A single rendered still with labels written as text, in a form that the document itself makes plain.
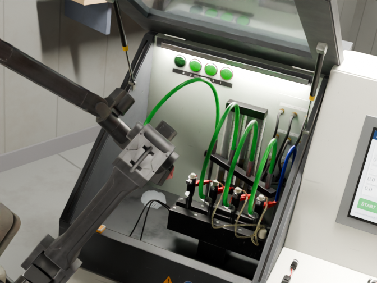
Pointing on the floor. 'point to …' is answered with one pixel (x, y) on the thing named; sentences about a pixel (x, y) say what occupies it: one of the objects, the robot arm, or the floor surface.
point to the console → (336, 170)
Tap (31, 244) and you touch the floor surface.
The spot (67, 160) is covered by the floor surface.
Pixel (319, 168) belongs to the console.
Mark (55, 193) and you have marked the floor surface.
